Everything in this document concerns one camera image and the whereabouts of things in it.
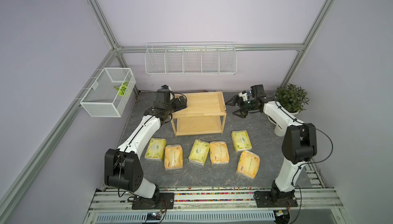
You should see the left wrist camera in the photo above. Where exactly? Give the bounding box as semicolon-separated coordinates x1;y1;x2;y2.
161;85;172;91

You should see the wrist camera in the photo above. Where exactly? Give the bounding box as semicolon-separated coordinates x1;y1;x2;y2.
238;91;249;101
161;85;172;91

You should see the white wire side basket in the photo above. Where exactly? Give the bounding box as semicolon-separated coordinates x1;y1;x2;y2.
80;68;136;118

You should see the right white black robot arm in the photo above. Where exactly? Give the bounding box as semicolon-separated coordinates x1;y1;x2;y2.
225;84;317;195

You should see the orange tissue pack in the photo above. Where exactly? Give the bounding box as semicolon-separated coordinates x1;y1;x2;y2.
236;150;261;179
164;144;183;170
209;141;230;165

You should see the aluminium front rail frame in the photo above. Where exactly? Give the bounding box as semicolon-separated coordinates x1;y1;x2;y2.
84;164;352;224

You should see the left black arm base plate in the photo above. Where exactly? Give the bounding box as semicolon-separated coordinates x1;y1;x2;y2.
132;192;175;210

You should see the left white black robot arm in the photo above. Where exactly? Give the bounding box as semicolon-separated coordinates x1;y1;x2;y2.
104;86;187;202

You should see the green leaf toy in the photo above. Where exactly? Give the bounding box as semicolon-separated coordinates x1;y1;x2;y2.
114;81;129;97

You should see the large potted green plant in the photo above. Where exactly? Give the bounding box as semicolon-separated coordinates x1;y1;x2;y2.
273;83;310;137

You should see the green tissue pack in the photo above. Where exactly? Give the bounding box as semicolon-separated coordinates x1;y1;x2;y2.
231;130;252;152
188;140;210;166
145;138;167;162

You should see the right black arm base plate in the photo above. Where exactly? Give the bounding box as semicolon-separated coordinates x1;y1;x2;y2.
253;189;298;208

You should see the wooden two-tier shelf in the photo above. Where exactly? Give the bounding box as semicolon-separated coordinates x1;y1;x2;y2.
171;91;227;137

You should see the long white wire wall basket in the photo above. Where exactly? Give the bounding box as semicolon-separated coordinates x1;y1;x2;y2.
144;42;237;75

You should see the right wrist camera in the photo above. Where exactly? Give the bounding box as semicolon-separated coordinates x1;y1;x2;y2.
238;91;249;101

